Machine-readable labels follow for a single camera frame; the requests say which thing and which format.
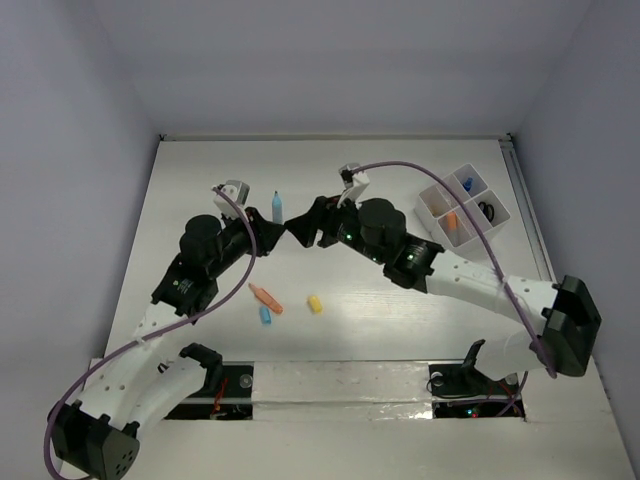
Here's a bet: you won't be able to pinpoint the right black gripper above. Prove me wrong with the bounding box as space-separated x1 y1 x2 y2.
285 188 387 265

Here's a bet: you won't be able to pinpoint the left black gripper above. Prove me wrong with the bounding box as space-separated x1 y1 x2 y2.
208 205 284 278

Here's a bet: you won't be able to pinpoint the blue highlighter pen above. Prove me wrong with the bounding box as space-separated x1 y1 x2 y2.
271 191 284 224

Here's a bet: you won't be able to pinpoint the yellow pen cap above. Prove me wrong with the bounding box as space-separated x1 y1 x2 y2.
307 295 323 314

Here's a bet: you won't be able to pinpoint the blue pen cap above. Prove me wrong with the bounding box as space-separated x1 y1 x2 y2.
259 305 272 325

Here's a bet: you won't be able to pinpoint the grey orange-tipped marker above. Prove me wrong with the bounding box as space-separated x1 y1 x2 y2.
445 211 458 233

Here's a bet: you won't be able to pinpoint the black scissors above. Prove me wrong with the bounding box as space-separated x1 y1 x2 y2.
478 201 496 223

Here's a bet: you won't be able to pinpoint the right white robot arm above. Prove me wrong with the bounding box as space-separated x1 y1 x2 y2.
285 197 601 392

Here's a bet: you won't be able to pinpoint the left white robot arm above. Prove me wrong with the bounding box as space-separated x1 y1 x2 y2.
43 207 284 479

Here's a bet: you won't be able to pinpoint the orange highlighter pen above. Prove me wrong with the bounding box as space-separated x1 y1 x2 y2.
248 283 284 315

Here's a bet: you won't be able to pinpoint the white four-compartment organizer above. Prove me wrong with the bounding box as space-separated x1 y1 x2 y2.
414 164 511 255

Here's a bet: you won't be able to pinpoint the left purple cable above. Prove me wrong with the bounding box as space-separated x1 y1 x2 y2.
44 185 259 479

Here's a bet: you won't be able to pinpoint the purple cable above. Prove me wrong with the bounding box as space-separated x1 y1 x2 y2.
339 160 559 416
44 185 259 479

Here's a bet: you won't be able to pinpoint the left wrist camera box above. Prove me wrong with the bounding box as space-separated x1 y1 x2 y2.
212 180 250 219

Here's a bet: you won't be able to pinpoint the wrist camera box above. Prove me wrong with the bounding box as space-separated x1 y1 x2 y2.
338 163 370 207
212 180 250 219

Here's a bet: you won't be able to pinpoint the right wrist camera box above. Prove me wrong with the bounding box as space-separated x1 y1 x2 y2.
338 163 370 207

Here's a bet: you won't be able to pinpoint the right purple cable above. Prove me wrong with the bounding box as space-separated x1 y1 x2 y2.
339 160 559 416

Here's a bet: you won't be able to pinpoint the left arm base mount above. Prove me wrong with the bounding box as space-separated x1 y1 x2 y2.
165 363 254 421

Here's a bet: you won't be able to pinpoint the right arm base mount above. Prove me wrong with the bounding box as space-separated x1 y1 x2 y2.
426 340 526 420

